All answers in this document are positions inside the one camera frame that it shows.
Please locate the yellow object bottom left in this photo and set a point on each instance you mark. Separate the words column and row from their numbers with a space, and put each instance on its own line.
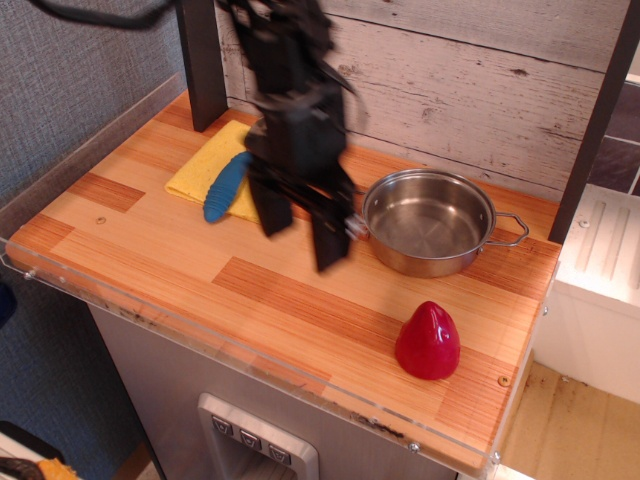
column 53, row 469

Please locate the yellow folded cloth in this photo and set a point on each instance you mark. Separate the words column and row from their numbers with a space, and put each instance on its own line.
column 189, row 182

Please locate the blue handled metal spoon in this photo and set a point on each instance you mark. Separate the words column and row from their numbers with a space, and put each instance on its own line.
column 227, row 164

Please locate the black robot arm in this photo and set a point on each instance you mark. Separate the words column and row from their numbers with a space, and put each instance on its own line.
column 279, row 15

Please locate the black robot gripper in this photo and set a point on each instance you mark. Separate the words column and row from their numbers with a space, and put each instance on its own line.
column 300, row 137

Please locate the silver toy fridge cabinet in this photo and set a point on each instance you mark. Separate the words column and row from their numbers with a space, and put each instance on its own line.
column 164, row 381

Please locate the dark left shelf post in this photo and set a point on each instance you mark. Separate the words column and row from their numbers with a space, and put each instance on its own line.
column 202, row 59

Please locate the dark shelf post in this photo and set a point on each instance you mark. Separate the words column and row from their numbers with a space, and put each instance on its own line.
column 604, row 107
column 202, row 59

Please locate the clear acrylic edge guard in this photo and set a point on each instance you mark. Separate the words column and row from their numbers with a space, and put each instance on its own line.
column 327, row 340

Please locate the silver dispenser panel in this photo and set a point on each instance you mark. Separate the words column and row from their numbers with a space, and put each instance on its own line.
column 244, row 446

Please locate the white toy sink unit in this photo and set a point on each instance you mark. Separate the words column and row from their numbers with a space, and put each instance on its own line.
column 589, row 327

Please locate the stainless steel pot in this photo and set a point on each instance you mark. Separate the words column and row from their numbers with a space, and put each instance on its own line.
column 428, row 223

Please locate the dark right shelf post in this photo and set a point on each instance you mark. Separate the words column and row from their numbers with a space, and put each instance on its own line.
column 604, row 107

